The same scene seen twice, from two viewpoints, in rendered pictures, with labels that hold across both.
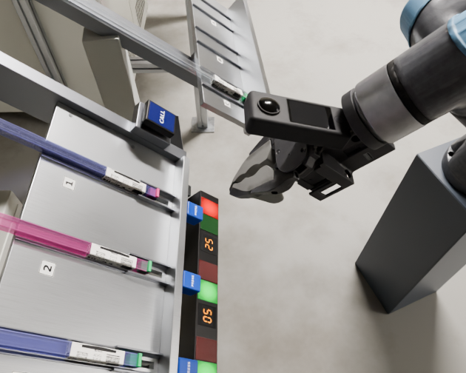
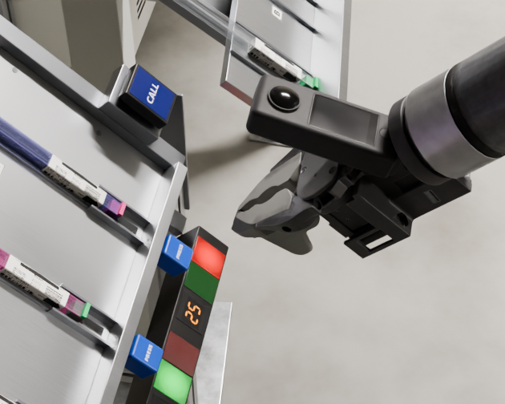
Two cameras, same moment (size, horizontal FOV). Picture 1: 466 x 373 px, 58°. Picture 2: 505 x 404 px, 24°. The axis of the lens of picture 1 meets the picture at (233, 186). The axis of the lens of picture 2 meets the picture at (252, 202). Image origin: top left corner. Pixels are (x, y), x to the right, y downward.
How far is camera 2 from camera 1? 44 cm
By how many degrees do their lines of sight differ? 9
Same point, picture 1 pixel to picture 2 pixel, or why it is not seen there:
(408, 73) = (464, 82)
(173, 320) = (104, 392)
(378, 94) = (428, 105)
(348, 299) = not seen: outside the picture
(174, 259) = (127, 312)
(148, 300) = (74, 360)
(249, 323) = not seen: outside the picture
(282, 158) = (305, 179)
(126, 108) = (108, 70)
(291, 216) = (426, 352)
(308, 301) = not seen: outside the picture
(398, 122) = (450, 147)
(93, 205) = (22, 205)
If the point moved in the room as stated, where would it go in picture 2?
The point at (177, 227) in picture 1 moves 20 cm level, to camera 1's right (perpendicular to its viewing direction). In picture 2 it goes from (142, 267) to (372, 307)
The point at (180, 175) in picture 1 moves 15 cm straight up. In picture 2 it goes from (166, 191) to (155, 71)
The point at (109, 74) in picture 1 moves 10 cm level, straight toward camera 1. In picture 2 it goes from (88, 10) to (94, 76)
